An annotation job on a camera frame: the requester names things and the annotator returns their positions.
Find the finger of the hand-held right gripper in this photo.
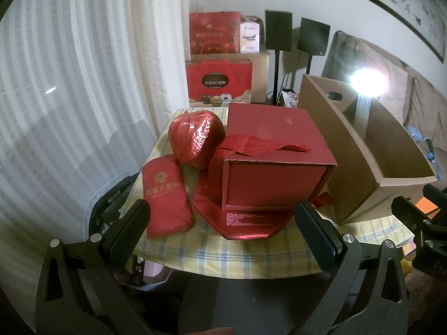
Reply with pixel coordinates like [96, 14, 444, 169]
[391, 196, 447, 252]
[422, 183, 447, 217]

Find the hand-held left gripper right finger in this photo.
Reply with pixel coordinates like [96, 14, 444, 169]
[295, 200, 409, 335]

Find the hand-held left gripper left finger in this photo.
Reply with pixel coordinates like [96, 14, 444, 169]
[35, 199, 154, 335]

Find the red foil packet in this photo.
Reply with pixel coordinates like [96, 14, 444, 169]
[141, 157, 195, 240]

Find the brown cardboard box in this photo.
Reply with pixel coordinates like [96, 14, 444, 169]
[298, 74, 439, 226]

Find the red foil cat-print bag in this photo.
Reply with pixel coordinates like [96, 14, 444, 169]
[192, 173, 304, 241]

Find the red box with ribbon handle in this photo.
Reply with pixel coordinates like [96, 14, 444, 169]
[209, 103, 337, 213]

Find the red foil ball package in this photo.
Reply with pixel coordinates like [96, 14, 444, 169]
[168, 110, 224, 168]

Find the blue toy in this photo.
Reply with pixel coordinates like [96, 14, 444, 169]
[407, 126, 437, 164]

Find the yellow checked tablecloth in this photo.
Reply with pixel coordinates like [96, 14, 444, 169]
[131, 106, 427, 280]

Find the brown covered sofa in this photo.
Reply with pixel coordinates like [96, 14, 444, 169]
[349, 38, 447, 147]

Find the brown shipping carton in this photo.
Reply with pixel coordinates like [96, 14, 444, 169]
[249, 51, 271, 103]

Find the white sheer curtain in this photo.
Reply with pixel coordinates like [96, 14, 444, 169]
[0, 0, 191, 248]

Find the red gift bag dark label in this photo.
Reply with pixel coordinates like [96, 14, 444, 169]
[185, 44, 254, 107]

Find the black speaker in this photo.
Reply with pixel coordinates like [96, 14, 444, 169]
[264, 10, 293, 51]
[297, 17, 331, 56]

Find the white and pink small box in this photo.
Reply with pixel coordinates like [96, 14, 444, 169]
[239, 21, 260, 54]

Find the framed ink painting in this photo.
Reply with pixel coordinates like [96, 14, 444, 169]
[333, 0, 447, 63]

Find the red gift bag gold print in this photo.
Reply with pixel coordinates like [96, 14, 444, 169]
[189, 11, 242, 56]

